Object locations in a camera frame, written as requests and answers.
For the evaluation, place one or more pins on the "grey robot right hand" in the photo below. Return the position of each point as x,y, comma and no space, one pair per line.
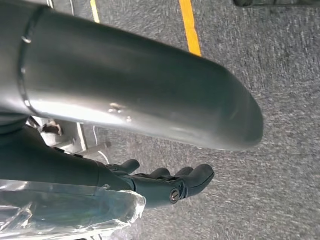
75,169

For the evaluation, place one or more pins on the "stainless steel workbench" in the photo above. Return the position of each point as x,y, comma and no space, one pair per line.
81,137

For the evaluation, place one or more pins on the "clear plastic wrap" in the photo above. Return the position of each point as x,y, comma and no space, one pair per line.
75,208

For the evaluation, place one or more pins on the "person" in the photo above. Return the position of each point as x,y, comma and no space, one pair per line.
51,128

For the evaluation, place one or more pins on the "silver robot leg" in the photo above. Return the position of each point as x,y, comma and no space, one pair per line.
124,82

